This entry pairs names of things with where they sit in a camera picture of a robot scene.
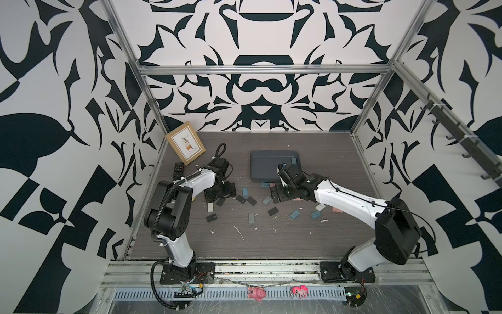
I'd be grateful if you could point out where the dark grey storage tray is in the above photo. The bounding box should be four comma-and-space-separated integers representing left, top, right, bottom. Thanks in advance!
250, 150, 302, 183

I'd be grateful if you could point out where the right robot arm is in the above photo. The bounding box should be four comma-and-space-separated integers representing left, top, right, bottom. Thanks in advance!
277, 164, 422, 273

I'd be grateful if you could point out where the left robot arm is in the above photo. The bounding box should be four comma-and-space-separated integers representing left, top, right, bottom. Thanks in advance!
144, 157, 236, 270

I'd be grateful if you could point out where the black eraser left pair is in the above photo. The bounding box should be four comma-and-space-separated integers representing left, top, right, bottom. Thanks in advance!
235, 195, 247, 204

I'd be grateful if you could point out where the black eraser pair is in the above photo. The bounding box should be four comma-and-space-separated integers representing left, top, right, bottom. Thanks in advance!
247, 196, 257, 206
235, 195, 247, 204

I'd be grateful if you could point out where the black eraser lower left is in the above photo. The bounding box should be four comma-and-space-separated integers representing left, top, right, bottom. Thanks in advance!
206, 213, 218, 223

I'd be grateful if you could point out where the grey-blue eraser centre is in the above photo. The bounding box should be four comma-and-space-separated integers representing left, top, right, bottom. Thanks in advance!
262, 196, 273, 205

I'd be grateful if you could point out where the black eraser right pair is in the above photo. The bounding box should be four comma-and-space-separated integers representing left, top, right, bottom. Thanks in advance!
247, 196, 257, 206

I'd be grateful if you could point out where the black eraser lower centre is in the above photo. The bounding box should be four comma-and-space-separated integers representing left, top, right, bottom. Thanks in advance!
267, 207, 279, 217

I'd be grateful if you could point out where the black remote control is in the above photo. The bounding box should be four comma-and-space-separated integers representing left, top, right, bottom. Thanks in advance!
172, 162, 185, 181

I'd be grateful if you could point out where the pink toy right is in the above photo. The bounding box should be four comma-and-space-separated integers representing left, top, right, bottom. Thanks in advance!
290, 285, 309, 300

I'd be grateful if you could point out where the pink toy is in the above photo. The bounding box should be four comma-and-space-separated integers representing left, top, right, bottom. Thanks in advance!
247, 287, 267, 302
290, 285, 309, 300

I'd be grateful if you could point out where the small circuit board left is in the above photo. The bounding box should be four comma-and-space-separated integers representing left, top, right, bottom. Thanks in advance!
173, 284, 204, 299

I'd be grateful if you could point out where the small circuit board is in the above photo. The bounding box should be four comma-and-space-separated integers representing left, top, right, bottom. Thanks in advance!
173, 284, 204, 299
346, 290, 367, 308

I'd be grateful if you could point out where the pink toy left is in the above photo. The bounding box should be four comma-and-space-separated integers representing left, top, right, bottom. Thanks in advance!
247, 287, 267, 302

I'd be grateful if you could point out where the small circuit board right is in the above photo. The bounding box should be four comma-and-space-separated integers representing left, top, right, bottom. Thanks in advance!
346, 290, 367, 308

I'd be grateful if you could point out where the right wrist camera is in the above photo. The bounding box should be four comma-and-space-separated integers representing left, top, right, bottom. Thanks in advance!
277, 163, 292, 187

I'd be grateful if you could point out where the wooden picture frame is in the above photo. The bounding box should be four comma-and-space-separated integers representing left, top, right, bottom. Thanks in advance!
166, 122, 206, 166

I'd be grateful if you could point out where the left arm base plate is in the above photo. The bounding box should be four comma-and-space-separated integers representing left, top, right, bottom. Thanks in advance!
159, 262, 216, 285

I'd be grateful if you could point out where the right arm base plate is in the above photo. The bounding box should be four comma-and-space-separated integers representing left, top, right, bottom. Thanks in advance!
319, 262, 376, 284

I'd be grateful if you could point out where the white slotted cable duct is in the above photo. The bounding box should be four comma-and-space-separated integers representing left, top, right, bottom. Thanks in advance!
113, 285, 346, 302

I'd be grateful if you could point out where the black wall hook rail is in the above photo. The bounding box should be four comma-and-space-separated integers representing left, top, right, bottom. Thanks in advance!
420, 92, 501, 188

